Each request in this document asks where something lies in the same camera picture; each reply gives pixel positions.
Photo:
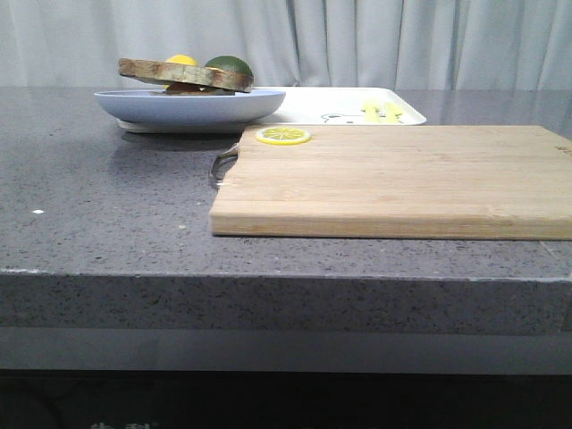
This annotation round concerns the rear yellow lemon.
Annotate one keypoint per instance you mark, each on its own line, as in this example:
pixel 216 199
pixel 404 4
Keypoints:
pixel 182 59

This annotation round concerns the yellow plastic fork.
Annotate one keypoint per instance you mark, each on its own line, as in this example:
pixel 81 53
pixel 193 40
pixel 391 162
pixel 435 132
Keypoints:
pixel 371 109

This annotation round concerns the green lime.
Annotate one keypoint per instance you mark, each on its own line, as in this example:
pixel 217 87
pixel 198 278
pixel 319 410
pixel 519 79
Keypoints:
pixel 232 64

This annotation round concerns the white tray with bear print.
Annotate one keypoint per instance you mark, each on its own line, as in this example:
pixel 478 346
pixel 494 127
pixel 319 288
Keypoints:
pixel 304 105

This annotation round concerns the bread slice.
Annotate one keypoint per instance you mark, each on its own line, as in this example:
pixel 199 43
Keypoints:
pixel 192 90
pixel 167 73

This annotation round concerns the light blue plate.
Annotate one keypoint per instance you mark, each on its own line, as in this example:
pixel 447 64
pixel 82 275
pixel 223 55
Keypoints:
pixel 159 108

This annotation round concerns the wooden cutting board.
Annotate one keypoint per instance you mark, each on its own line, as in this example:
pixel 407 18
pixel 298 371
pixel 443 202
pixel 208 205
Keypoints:
pixel 490 182

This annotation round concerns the grey curtain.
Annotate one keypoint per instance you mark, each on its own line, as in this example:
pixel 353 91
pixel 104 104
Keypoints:
pixel 389 44

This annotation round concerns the lemon slice toy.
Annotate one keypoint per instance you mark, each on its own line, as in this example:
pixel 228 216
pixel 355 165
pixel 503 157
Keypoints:
pixel 283 136

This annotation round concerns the yellow plastic knife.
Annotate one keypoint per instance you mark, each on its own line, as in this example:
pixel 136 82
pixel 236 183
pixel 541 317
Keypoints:
pixel 392 113

